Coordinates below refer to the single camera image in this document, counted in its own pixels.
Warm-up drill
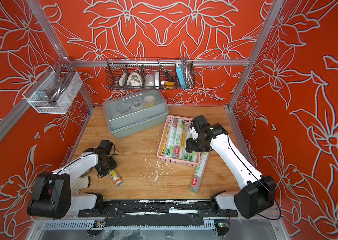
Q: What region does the short red yellow wrap roll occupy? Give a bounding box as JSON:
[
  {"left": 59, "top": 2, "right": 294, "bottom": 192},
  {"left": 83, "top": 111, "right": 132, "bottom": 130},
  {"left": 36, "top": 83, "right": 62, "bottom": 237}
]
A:
[{"left": 110, "top": 170, "right": 124, "bottom": 187}]

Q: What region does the green capped wrap roll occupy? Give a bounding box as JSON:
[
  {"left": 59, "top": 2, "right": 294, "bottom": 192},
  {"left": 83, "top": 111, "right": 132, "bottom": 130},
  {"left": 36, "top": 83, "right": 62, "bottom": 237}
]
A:
[{"left": 165, "top": 119, "right": 178, "bottom": 158}]

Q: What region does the pink plastic basket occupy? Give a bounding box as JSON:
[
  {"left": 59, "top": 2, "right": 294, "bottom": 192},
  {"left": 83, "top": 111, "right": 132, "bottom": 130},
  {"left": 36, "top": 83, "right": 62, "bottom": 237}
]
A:
[{"left": 157, "top": 115, "right": 200, "bottom": 167}]

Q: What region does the long white green wrap roll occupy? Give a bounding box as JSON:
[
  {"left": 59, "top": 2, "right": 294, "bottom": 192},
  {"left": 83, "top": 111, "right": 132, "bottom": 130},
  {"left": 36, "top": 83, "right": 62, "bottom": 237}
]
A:
[{"left": 189, "top": 152, "right": 209, "bottom": 193}]

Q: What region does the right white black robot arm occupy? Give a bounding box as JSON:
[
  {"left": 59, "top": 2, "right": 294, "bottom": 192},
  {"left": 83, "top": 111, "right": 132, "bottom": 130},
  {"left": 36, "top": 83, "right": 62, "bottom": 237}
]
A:
[{"left": 185, "top": 115, "right": 276, "bottom": 219}]

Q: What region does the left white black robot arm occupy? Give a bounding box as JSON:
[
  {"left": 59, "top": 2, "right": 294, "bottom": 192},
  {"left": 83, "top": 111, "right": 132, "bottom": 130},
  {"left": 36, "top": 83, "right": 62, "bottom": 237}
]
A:
[{"left": 27, "top": 140, "right": 117, "bottom": 220}]

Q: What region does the brown tape roll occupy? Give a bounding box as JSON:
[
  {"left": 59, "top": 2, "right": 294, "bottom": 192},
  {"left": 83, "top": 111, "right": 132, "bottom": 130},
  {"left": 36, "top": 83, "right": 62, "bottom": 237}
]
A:
[{"left": 81, "top": 168, "right": 94, "bottom": 178}]

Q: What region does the white cloth glove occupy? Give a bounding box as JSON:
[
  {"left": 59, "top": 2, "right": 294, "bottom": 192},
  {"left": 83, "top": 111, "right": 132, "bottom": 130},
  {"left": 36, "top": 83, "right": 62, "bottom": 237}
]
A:
[{"left": 71, "top": 176, "right": 90, "bottom": 195}]

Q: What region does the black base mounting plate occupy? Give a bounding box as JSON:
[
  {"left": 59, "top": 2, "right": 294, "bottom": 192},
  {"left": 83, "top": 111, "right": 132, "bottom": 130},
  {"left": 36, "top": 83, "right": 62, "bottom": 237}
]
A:
[{"left": 78, "top": 199, "right": 238, "bottom": 218}]

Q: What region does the grey lidded storage box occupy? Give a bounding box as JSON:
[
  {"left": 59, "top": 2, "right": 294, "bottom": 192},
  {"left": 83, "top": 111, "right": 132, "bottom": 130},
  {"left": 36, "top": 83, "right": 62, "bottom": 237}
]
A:
[{"left": 102, "top": 90, "right": 169, "bottom": 139}]

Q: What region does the blue box in wire basket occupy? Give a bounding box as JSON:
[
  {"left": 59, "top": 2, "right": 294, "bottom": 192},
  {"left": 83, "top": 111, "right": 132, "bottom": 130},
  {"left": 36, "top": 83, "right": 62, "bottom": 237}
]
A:
[{"left": 175, "top": 60, "right": 186, "bottom": 89}]

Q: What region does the black handled screwdriver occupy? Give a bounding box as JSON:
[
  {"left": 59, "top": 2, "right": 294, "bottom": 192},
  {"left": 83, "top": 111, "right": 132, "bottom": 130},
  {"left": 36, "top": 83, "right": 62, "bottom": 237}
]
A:
[{"left": 156, "top": 59, "right": 174, "bottom": 83}]

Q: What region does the black wire wall basket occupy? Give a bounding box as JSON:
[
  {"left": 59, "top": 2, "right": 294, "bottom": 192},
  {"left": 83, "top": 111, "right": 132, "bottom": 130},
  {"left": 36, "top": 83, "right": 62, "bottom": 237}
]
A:
[{"left": 106, "top": 58, "right": 195, "bottom": 90}]

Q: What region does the clear wall bin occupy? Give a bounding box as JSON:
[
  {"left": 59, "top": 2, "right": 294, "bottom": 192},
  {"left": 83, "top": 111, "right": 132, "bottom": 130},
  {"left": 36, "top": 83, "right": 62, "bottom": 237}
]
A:
[{"left": 23, "top": 67, "right": 83, "bottom": 114}]

